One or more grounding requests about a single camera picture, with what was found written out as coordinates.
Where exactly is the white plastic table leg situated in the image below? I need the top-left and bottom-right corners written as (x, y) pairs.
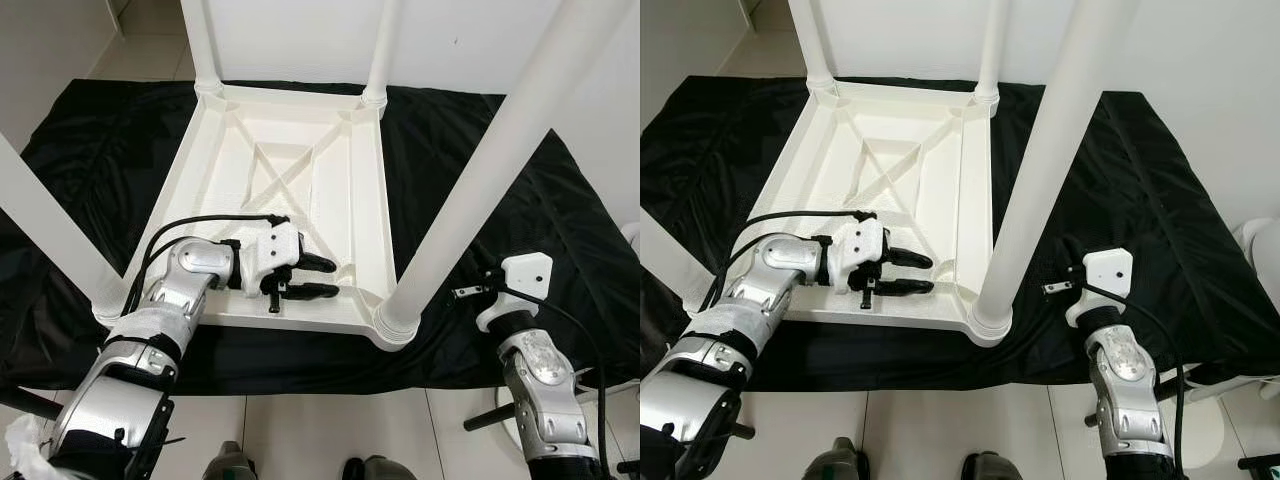
top-left (966, 0), bottom-right (1143, 343)
top-left (973, 0), bottom-right (1004, 103)
top-left (178, 0), bottom-right (227, 98)
top-left (640, 203), bottom-right (723, 323)
top-left (786, 0), bottom-right (837, 98)
top-left (370, 0), bottom-right (638, 348)
top-left (360, 0), bottom-right (405, 109)
top-left (0, 128), bottom-right (133, 323)

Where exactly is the black cloth cover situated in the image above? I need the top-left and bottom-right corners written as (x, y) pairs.
top-left (640, 75), bottom-right (1280, 393)
top-left (0, 78), bottom-right (641, 396)

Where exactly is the grey robot left leg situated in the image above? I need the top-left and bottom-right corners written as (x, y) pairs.
top-left (802, 437), bottom-right (871, 480)
top-left (202, 440), bottom-right (261, 480)

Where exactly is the grey robot leg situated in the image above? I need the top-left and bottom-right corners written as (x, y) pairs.
top-left (202, 440), bottom-right (261, 480)
top-left (958, 452), bottom-right (1023, 480)
top-left (802, 437), bottom-right (871, 480)
top-left (342, 455), bottom-right (418, 480)

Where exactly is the grey robot right leg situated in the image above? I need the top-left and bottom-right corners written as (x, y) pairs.
top-left (342, 455), bottom-right (418, 480)
top-left (958, 452), bottom-right (1023, 480)

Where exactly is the white crumpled paper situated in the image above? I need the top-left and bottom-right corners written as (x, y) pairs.
top-left (0, 413), bottom-right (53, 480)

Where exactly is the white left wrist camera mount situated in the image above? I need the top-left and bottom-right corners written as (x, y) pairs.
top-left (230, 220), bottom-right (305, 298)
top-left (823, 216), bottom-right (887, 293)

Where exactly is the black metal frame bar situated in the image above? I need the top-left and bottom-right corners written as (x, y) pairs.
top-left (1085, 368), bottom-right (1201, 429)
top-left (462, 403), bottom-right (523, 434)
top-left (0, 384), bottom-right (63, 423)

